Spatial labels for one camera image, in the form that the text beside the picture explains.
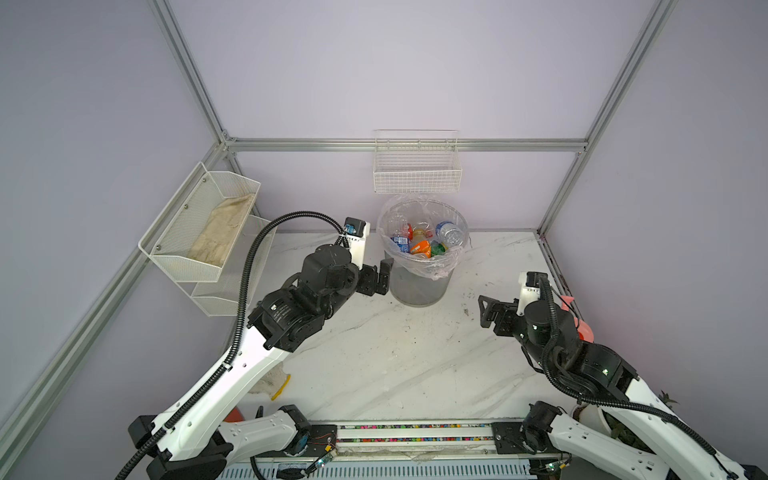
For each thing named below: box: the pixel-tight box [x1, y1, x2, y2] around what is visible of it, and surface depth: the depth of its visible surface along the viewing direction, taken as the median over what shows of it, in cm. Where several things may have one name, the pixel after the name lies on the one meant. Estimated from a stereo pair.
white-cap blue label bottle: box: [436, 221, 465, 249], surface depth 82 cm
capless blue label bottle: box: [390, 236, 411, 253], surface depth 86 cm
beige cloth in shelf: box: [187, 193, 255, 267], surface depth 83 cm
